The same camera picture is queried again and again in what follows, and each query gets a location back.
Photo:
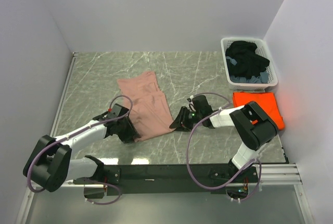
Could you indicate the pink printed t-shirt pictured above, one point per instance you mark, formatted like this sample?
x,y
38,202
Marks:
x,y
150,113

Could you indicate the black t-shirt in basket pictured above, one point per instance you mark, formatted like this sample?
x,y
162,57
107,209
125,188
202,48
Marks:
x,y
243,60

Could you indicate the aluminium frame rail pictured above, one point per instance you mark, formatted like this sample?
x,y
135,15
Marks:
x,y
280,174

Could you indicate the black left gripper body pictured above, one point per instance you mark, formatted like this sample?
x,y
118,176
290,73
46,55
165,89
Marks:
x,y
126,130

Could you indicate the blue garment in basket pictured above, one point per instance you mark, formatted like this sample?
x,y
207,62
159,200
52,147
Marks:
x,y
261,79

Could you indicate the black robot mounting base bar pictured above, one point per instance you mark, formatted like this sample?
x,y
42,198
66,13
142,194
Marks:
x,y
149,179

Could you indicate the folded orange t-shirt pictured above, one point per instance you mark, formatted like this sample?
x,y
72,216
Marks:
x,y
266,101

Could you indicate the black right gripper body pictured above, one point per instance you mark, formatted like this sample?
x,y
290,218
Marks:
x,y
188,118

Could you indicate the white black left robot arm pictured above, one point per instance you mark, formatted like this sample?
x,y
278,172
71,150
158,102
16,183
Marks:
x,y
50,163

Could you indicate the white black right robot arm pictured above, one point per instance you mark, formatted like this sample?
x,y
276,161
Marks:
x,y
254,126

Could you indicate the white plastic laundry basket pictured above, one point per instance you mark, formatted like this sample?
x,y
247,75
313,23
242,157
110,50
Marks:
x,y
263,51

